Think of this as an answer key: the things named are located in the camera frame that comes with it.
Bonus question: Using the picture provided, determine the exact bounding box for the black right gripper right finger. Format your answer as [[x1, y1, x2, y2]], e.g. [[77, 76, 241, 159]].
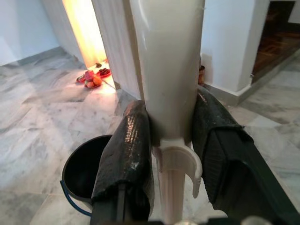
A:
[[191, 88, 300, 225]]

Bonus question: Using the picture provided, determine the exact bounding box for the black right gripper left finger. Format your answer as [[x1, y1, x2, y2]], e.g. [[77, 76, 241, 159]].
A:
[[90, 100, 155, 222]]

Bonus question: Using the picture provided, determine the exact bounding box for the cream plastic dustpan handle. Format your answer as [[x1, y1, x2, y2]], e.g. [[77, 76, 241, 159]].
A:
[[128, 0, 206, 223]]

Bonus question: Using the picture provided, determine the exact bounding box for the red incense stick can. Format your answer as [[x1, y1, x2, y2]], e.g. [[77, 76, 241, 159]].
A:
[[198, 65, 206, 85]]

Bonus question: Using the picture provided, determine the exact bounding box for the red plate of fruit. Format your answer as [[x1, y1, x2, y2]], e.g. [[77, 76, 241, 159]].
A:
[[76, 70, 104, 89]]

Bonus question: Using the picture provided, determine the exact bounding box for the red plate dark food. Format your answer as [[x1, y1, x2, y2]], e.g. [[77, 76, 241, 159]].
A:
[[96, 67, 112, 77]]

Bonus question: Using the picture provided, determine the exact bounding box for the black bucket blue handle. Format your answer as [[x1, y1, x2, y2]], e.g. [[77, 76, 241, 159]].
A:
[[60, 135, 113, 216]]

